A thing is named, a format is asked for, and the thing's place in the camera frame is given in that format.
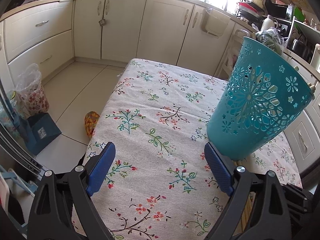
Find black microwave oven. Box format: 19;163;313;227
264;0;294;22

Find teal perforated plastic basket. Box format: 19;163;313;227
207;36;315;161

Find white thermos jug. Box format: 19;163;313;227
260;15;276;32

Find white electric water pot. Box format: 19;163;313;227
310;44;320;66

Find colourful knitted slipper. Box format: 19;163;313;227
84;110;101;139

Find dark blue box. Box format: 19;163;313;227
27;112;62;156

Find cream drawer cabinet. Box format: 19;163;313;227
0;0;76;81

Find black cooking pot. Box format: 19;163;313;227
291;39;308;58

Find cream base cabinet with drawers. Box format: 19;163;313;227
284;52;320;171

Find green plastic board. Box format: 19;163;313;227
293;6;307;23

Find white counter shelf rack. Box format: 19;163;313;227
287;17;320;63

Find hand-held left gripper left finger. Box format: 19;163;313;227
26;142;116;240

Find stack of dishes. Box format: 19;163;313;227
236;0;266;22

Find plastic bag of vegetables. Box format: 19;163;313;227
255;27;288;56

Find floral tablecloth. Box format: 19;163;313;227
71;58;303;240

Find floral bin with plastic bag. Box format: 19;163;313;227
14;63;50;117

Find grey sliding door frame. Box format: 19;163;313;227
0;80;46;178

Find white hanging cabinet bin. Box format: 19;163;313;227
201;8;231;38

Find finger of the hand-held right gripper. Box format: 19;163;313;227
281;182;316;215

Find white trolley rack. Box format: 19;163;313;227
219;29;251;81

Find cream door base cabinets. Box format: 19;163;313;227
73;0;237;67

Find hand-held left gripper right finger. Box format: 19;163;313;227
204;142;292;240

